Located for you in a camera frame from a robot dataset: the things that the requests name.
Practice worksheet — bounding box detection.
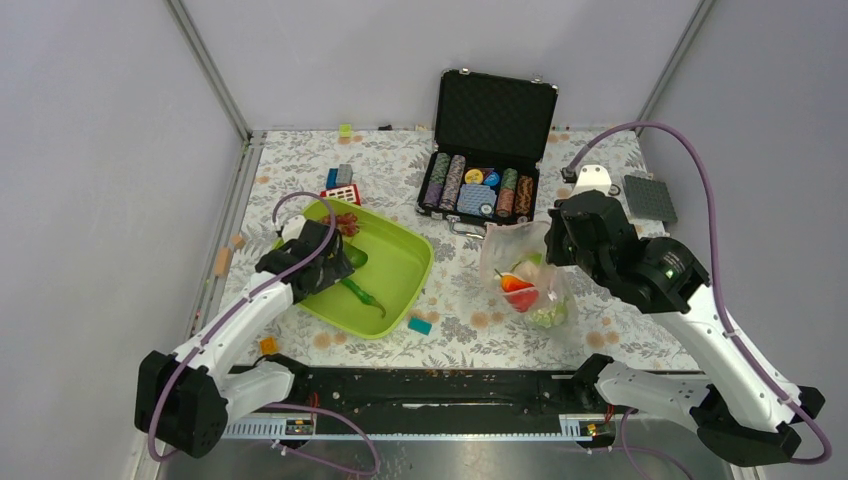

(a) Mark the green chili pepper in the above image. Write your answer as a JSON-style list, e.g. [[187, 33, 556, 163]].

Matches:
[[340, 277, 386, 318]]

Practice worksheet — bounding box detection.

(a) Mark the white cauliflower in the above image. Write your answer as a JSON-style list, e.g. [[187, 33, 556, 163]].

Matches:
[[510, 254, 555, 289]]

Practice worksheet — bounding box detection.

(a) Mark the clear pink zip top bag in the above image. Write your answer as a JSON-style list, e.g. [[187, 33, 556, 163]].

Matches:
[[479, 221, 578, 343]]

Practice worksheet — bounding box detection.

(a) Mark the green cabbage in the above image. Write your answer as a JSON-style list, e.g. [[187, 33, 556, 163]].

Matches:
[[527, 302, 570, 329]]

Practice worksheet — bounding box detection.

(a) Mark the red pepper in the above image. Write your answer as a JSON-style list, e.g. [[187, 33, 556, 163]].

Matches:
[[505, 288, 539, 313]]

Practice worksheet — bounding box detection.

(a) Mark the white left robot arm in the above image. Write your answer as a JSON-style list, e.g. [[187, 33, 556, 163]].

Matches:
[[134, 216, 354, 461]]

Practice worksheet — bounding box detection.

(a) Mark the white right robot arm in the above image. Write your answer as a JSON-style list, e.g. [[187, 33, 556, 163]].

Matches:
[[545, 165, 824, 467]]

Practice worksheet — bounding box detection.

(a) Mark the green plastic food tray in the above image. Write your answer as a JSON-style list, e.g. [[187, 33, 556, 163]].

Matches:
[[298, 199, 434, 340]]

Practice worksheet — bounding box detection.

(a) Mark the dark green avocado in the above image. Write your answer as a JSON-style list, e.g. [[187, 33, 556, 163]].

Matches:
[[344, 243, 369, 269]]

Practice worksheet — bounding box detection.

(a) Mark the red grape bunch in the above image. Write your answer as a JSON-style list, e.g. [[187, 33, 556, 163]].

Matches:
[[320, 212, 360, 238]]

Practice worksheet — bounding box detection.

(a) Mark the grey lego baseplate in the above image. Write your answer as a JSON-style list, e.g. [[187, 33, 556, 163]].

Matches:
[[623, 175, 678, 223]]

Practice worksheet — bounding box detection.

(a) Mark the red white toy block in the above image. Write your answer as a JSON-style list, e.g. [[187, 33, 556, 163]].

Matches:
[[320, 184, 361, 205]]

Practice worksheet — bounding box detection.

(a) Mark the blue toy block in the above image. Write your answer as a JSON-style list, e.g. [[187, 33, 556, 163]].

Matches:
[[325, 168, 338, 190]]

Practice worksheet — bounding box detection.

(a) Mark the grey toy block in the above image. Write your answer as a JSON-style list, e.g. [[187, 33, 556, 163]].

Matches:
[[335, 164, 353, 187]]

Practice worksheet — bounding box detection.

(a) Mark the small wooden cube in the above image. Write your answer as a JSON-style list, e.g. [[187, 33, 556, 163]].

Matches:
[[229, 234, 246, 251]]

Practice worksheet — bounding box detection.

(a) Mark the orange small block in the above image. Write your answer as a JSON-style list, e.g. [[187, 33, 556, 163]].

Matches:
[[258, 337, 280, 356]]

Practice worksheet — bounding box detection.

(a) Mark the teal small block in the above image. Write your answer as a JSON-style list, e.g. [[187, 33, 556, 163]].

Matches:
[[408, 317, 433, 335]]

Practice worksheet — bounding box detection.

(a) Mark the wooden block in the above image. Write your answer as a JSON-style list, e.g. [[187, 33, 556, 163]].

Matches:
[[212, 246, 233, 278]]

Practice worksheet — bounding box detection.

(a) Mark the floral patterned table mat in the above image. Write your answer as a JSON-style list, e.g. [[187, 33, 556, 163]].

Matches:
[[222, 131, 695, 371]]

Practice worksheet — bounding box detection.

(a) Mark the black poker chip case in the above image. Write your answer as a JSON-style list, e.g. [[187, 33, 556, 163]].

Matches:
[[415, 69, 559, 227]]

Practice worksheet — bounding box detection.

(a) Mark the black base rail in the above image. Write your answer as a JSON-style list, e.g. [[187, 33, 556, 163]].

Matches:
[[246, 366, 670, 437]]

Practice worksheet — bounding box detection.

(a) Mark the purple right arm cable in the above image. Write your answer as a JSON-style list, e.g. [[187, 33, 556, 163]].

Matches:
[[561, 121, 833, 480]]

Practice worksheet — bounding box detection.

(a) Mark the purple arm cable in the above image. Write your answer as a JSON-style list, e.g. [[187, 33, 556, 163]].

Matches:
[[561, 121, 833, 480], [146, 192, 382, 478]]

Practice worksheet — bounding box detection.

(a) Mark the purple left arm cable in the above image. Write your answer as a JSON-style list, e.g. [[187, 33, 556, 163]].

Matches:
[[146, 192, 382, 478]]

